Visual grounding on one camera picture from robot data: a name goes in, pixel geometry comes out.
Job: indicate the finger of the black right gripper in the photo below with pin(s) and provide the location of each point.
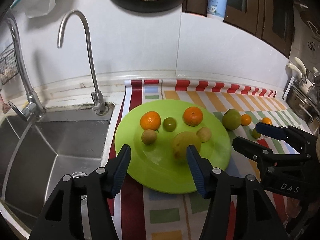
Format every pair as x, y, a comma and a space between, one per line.
298, 139
251, 150

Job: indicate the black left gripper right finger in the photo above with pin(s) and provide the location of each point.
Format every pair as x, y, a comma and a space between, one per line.
256, 216

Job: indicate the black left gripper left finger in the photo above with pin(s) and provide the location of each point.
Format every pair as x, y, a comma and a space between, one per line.
60, 217

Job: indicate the small orange tangerine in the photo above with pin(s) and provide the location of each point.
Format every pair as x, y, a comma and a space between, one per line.
246, 120
266, 120

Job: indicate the large green apple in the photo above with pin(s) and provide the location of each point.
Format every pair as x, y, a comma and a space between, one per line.
231, 120

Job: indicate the small tan fruit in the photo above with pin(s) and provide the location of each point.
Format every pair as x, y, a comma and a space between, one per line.
204, 134
148, 137

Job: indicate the large orange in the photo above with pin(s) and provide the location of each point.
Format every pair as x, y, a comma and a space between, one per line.
192, 116

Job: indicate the large yellow-green apple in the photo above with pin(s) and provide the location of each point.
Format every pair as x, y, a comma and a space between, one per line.
181, 142

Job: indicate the small green lime fruit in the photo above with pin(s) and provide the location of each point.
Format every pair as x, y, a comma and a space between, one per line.
169, 124

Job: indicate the small orange mandarin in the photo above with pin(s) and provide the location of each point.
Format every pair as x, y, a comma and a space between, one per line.
150, 120

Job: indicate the operator right hand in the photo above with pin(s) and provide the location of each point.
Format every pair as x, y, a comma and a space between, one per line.
293, 208

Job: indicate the small dark green fruit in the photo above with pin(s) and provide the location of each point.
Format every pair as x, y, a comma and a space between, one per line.
255, 134

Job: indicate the steel pot stack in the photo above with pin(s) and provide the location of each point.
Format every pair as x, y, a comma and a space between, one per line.
304, 108

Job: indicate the stainless steel sink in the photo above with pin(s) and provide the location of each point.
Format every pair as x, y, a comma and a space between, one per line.
35, 154

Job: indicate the colourful striped table cloth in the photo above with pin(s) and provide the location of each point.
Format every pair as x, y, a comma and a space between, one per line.
141, 213

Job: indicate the steel sink mixer tap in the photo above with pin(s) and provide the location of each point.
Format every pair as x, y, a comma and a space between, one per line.
34, 106

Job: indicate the curved steel tap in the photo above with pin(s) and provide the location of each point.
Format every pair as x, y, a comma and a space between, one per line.
84, 57

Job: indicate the white blue bottle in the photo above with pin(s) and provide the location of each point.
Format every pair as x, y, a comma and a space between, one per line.
216, 9

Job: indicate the cream handled utensil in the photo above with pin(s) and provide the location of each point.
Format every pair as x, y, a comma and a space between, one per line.
301, 64
301, 73

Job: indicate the dark wooden window frame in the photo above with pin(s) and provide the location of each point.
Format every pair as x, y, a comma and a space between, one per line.
269, 20

